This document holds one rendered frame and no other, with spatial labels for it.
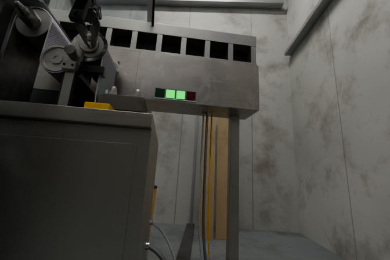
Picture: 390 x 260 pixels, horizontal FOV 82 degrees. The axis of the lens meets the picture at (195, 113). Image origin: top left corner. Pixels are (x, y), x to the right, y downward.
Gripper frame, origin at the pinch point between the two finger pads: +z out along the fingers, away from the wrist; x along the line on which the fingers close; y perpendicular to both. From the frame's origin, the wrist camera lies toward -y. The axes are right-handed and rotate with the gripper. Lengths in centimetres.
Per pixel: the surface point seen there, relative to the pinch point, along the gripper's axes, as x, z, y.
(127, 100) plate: -18.3, 14.8, -16.9
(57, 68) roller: 12.4, 10.3, -5.2
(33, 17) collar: 23.5, -5.9, 6.5
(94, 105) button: -14.0, 3.4, -39.1
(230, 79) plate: -70, 23, 30
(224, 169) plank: -119, 201, 117
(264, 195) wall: -195, 252, 115
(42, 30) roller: 22.3, -0.3, 8.1
